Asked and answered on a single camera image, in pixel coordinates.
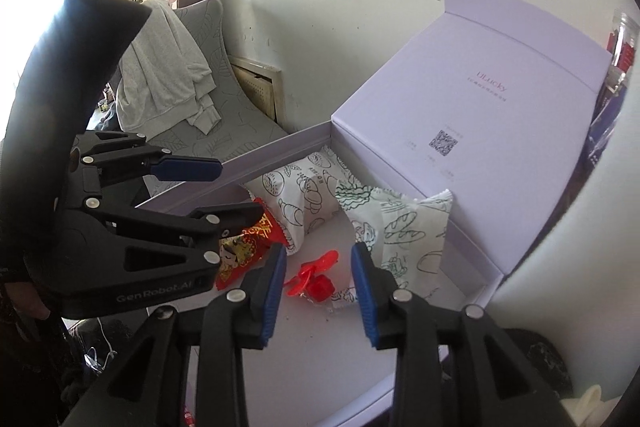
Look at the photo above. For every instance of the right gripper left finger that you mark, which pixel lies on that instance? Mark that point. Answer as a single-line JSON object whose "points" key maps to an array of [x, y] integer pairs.
{"points": [[146, 385]]}

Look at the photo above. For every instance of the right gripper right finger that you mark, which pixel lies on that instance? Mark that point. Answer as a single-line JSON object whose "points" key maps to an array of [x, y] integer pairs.
{"points": [[453, 368]]}

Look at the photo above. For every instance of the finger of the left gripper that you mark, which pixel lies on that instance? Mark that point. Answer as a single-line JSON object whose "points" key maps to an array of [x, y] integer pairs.
{"points": [[120, 156], [115, 240]]}

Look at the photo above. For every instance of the red snack packet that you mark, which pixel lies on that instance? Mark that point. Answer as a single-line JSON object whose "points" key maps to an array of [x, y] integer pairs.
{"points": [[238, 254]]}

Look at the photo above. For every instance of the red mini fan toy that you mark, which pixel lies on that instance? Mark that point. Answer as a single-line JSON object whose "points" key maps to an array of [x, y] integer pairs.
{"points": [[311, 280]]}

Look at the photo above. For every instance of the gray sweatshirt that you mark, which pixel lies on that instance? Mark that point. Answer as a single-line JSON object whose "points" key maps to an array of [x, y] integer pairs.
{"points": [[165, 78]]}

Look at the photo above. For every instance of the gray lounge chair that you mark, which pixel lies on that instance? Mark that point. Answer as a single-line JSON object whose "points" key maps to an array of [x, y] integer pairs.
{"points": [[243, 126]]}

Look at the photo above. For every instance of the green bread-print packet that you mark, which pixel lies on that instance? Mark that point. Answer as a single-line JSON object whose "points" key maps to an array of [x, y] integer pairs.
{"points": [[404, 236]]}

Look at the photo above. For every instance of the cream cartoon water bottle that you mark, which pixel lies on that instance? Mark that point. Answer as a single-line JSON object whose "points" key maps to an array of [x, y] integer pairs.
{"points": [[589, 409]]}

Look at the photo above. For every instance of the white board panel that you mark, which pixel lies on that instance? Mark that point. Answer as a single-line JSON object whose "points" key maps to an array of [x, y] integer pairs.
{"points": [[580, 288]]}

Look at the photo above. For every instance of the white bread-print packet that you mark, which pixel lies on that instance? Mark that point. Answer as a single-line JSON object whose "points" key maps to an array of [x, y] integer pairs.
{"points": [[301, 195]]}

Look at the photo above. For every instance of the lavender gift box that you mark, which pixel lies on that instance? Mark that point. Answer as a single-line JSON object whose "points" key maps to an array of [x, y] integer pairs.
{"points": [[491, 102]]}

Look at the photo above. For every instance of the clear jar red label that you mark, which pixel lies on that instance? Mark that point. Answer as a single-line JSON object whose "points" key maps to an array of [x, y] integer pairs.
{"points": [[623, 41]]}

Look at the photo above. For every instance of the wall vent panel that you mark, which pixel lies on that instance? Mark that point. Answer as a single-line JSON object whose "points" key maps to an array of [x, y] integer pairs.
{"points": [[262, 84]]}

